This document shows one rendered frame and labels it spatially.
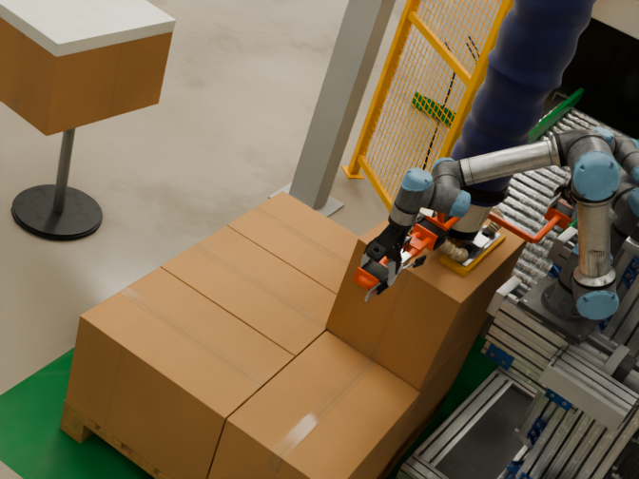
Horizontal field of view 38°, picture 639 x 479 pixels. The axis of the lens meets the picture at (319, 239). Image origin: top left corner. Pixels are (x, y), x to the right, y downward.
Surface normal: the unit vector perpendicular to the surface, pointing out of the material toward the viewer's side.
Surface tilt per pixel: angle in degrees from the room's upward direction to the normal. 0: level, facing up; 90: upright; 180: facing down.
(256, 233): 0
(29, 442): 0
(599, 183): 83
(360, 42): 90
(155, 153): 0
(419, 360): 90
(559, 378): 90
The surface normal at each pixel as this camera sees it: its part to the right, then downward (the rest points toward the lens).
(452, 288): 0.27, -0.78
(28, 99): -0.60, 0.32
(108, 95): 0.75, 0.54
